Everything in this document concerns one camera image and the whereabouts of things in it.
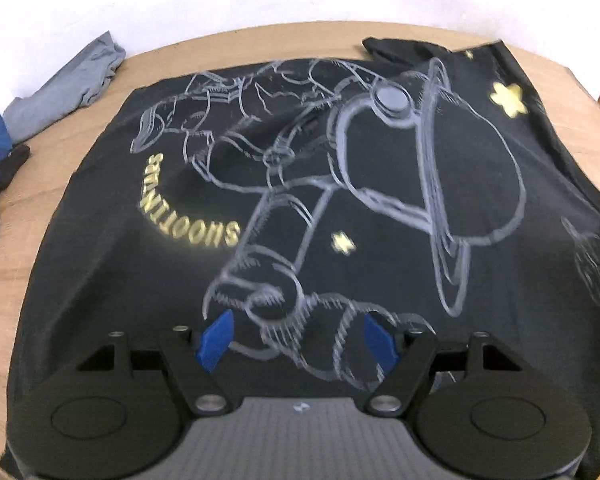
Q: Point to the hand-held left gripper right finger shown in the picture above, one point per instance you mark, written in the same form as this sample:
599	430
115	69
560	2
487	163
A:
382	342

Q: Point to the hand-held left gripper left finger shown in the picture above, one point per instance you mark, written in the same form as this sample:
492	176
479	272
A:
214	342

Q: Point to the black printed t-shirt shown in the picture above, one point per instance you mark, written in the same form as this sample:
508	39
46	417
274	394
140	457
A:
405	270

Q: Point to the black garment with pink trim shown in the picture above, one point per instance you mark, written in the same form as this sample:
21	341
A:
7	170

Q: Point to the large grey garment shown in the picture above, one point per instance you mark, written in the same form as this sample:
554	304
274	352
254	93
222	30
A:
65	85

